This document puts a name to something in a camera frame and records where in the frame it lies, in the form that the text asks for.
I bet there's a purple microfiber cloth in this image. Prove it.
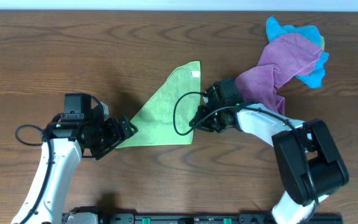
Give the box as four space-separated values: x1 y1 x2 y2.
235 33 323 115

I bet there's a black cable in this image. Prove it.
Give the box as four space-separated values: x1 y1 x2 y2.
172 91 319 206
14 113 105 224

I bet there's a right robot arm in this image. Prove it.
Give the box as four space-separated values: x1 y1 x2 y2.
189 93 349 223

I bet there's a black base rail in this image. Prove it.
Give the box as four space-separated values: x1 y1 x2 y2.
62 212 344 224

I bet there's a left black cable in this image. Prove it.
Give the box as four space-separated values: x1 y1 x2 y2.
14 113 105 224

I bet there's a green microfiber cloth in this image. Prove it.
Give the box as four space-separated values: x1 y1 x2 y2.
118 61 201 148

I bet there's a right black cable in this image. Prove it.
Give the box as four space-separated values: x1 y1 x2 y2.
172 91 319 206

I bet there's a blue microfiber cloth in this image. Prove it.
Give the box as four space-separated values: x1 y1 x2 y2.
266 16 329 89

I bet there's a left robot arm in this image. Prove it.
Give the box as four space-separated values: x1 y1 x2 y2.
12 113 138 223

